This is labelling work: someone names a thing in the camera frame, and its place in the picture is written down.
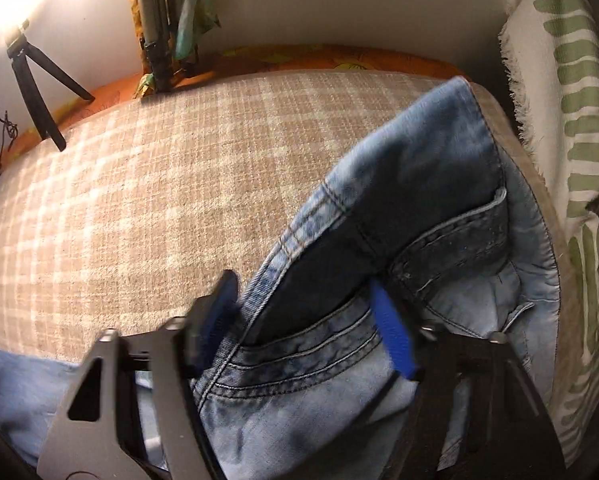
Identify beige plaid bed blanket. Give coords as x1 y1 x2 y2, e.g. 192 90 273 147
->
0 72 569 408

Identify light blue denim pants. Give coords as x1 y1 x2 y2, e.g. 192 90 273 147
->
0 77 561 479

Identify white green leaf pillow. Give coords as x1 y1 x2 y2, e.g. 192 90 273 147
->
499 0 599 464

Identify small black tripod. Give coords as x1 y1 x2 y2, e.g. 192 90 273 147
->
4 20 96 152

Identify large silver tripod legs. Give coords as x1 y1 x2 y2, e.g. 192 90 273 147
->
129 0 220 98

